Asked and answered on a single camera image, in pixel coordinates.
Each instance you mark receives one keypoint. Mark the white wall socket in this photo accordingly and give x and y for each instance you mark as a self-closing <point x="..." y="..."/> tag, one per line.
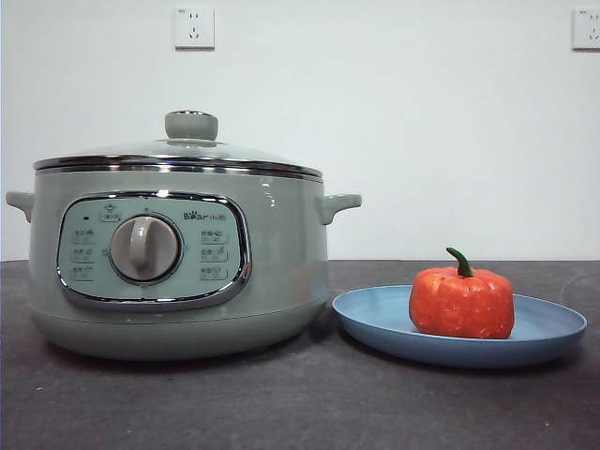
<point x="194" y="28"/>
<point x="586" y="28"/>

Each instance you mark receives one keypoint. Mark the pale green electric steamer pot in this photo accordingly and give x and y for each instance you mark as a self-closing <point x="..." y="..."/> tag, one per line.
<point x="281" y="262"/>

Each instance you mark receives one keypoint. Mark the orange pumpkin with green stem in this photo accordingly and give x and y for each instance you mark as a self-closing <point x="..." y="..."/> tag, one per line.
<point x="459" y="304"/>

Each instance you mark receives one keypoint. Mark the glass lid with green knob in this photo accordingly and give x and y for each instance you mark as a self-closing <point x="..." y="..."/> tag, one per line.
<point x="187" y="150"/>

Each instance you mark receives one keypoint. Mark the blue round plate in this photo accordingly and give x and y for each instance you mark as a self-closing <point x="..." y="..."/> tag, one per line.
<point x="375" y="323"/>

